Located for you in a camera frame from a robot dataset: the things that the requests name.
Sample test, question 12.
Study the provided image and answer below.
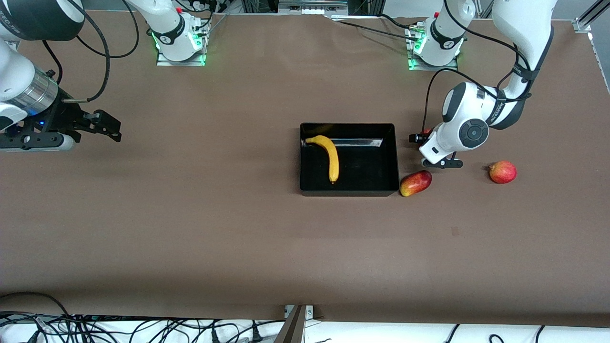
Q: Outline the black plastic box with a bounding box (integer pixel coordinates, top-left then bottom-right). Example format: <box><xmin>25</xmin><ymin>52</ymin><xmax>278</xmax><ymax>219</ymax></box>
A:
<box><xmin>300</xmin><ymin>123</ymin><xmax>400</xmax><ymax>197</ymax></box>

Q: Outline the yellow banana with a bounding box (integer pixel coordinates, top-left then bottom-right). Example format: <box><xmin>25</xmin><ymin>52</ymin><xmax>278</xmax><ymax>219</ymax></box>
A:
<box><xmin>305</xmin><ymin>135</ymin><xmax>340</xmax><ymax>184</ymax></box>

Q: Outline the red yellow mango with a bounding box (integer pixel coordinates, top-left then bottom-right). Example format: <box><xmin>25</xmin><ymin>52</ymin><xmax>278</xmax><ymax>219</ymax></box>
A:
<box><xmin>399</xmin><ymin>170</ymin><xmax>433</xmax><ymax>197</ymax></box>

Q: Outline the red apple far right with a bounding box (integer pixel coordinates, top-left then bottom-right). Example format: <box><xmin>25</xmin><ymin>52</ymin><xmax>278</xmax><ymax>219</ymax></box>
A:
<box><xmin>488</xmin><ymin>161</ymin><xmax>518</xmax><ymax>184</ymax></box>

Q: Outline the brown table cover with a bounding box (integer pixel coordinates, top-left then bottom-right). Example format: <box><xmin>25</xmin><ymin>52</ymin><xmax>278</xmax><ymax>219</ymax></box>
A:
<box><xmin>0</xmin><ymin>10</ymin><xmax>610</xmax><ymax>327</ymax></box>

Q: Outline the dark metal bar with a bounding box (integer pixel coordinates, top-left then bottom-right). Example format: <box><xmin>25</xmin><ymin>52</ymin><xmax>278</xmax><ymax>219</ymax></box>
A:
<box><xmin>274</xmin><ymin>305</ymin><xmax>306</xmax><ymax>343</ymax></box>

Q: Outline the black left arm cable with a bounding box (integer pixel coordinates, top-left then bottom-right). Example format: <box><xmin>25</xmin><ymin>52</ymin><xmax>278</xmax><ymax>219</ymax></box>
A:
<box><xmin>423</xmin><ymin>0</ymin><xmax>541</xmax><ymax>136</ymax></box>

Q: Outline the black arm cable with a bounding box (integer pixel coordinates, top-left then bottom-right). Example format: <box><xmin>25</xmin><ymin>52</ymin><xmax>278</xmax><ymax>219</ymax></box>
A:
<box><xmin>42</xmin><ymin>0</ymin><xmax>140</xmax><ymax>103</ymax></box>
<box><xmin>423</xmin><ymin>0</ymin><xmax>541</xmax><ymax>136</ymax></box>

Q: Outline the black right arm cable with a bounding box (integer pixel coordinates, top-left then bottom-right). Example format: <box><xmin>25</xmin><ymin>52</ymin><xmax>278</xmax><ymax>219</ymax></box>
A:
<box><xmin>42</xmin><ymin>0</ymin><xmax>140</xmax><ymax>103</ymax></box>

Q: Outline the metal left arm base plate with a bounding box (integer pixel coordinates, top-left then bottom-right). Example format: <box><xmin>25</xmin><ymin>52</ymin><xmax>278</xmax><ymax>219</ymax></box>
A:
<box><xmin>407</xmin><ymin>29</ymin><xmax>459</xmax><ymax>72</ymax></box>

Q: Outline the black base cable bundle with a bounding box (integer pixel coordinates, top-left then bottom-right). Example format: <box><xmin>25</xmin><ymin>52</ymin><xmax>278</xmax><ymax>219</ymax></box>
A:
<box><xmin>179</xmin><ymin>0</ymin><xmax>227</xmax><ymax>31</ymax></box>

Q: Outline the black looped floor cable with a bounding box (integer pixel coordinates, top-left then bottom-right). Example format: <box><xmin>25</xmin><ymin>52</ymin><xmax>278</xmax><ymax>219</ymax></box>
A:
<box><xmin>0</xmin><ymin>292</ymin><xmax>72</xmax><ymax>317</ymax></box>

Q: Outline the aluminium frame structure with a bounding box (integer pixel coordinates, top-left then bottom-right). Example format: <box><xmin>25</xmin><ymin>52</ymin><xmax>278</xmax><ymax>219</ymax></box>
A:
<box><xmin>241</xmin><ymin>0</ymin><xmax>386</xmax><ymax>16</ymax></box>

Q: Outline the black cable tangle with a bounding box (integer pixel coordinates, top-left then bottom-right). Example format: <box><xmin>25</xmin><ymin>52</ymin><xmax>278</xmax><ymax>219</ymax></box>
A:
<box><xmin>0</xmin><ymin>312</ymin><xmax>286</xmax><ymax>343</ymax></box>

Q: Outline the small metal bracket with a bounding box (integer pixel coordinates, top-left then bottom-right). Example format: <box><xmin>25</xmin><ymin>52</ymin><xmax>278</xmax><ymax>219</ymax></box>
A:
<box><xmin>285</xmin><ymin>305</ymin><xmax>314</xmax><ymax>320</ymax></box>

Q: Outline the aluminium profile rail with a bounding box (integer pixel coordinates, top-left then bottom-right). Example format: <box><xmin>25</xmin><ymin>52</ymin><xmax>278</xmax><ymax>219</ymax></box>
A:
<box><xmin>574</xmin><ymin>0</ymin><xmax>610</xmax><ymax>34</ymax></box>

